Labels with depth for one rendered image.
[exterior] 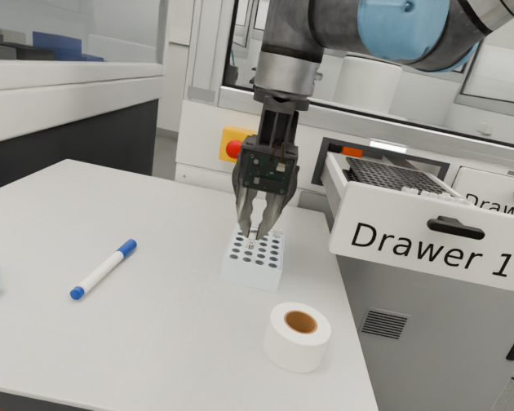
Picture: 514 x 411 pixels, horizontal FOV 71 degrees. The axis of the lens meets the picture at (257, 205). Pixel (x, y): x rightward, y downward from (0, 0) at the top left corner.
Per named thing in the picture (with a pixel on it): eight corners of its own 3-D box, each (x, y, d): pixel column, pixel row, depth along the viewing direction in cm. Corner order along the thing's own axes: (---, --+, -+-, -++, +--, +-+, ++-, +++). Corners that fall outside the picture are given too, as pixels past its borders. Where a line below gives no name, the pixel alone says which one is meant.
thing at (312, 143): (594, 249, 86) (629, 194, 80) (175, 161, 85) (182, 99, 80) (436, 156, 174) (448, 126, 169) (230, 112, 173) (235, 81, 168)
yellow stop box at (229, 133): (249, 167, 79) (255, 134, 76) (217, 160, 79) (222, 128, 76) (250, 161, 84) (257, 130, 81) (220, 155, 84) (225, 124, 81)
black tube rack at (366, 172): (456, 243, 62) (471, 209, 59) (356, 223, 62) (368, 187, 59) (413, 199, 82) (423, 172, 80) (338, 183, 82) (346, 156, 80)
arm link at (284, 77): (262, 52, 47) (323, 65, 47) (255, 88, 49) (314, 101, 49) (256, 50, 40) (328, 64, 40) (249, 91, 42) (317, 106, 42)
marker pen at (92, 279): (81, 302, 42) (81, 291, 41) (68, 298, 42) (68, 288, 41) (136, 249, 55) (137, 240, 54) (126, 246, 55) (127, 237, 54)
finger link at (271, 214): (252, 254, 50) (262, 192, 46) (256, 235, 55) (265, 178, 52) (274, 258, 50) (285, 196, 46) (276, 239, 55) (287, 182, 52)
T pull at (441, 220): (483, 241, 47) (487, 232, 47) (427, 230, 47) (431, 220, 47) (470, 230, 50) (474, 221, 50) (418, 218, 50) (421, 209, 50)
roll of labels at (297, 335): (251, 336, 42) (258, 308, 41) (296, 321, 46) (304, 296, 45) (286, 382, 37) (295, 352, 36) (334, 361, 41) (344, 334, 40)
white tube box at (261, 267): (276, 293, 51) (281, 271, 50) (219, 280, 51) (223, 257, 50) (280, 252, 63) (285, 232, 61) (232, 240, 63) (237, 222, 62)
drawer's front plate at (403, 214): (518, 292, 53) (555, 227, 49) (327, 252, 53) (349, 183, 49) (511, 285, 55) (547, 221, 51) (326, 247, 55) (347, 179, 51)
